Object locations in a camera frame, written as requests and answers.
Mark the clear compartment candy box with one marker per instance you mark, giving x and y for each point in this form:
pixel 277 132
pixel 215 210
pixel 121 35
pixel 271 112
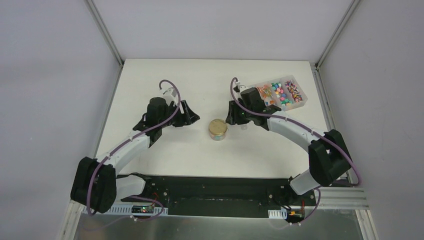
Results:
pixel 283 92

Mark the left white cable duct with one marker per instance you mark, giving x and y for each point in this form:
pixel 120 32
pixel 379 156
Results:
pixel 139 210

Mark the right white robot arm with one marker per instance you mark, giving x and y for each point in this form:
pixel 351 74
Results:
pixel 328 157

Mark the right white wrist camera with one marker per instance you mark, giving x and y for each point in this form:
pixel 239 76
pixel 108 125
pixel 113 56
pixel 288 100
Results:
pixel 239 87

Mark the right white cable duct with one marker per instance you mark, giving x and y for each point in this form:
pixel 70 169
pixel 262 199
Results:
pixel 277 214

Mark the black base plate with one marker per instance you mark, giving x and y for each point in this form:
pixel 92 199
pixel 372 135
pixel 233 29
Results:
pixel 222 196

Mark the clear plastic scoop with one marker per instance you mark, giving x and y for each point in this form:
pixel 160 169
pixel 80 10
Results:
pixel 244 127

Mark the left aluminium frame post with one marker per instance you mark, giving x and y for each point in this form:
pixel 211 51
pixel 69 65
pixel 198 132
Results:
pixel 102 27

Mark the clear plastic jar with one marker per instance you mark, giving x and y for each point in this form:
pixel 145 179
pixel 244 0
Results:
pixel 217 136

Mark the aluminium frame post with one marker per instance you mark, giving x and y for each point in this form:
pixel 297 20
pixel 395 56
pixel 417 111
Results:
pixel 102 27
pixel 354 4

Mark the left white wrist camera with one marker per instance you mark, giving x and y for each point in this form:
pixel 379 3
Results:
pixel 170 95

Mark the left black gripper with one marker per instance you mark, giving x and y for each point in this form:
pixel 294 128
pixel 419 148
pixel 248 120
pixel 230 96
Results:
pixel 180 112

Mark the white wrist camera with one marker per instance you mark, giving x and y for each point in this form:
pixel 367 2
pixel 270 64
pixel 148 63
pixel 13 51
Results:
pixel 170 95
pixel 239 87

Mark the right aluminium frame post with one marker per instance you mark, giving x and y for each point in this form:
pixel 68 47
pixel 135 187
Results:
pixel 354 4

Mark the white cable duct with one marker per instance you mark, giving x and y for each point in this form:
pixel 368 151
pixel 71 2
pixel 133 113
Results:
pixel 139 210
pixel 277 214

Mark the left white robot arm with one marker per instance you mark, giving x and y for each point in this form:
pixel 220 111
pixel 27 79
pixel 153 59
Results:
pixel 95 184

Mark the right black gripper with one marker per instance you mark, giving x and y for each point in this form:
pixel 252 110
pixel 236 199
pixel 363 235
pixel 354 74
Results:
pixel 232 117

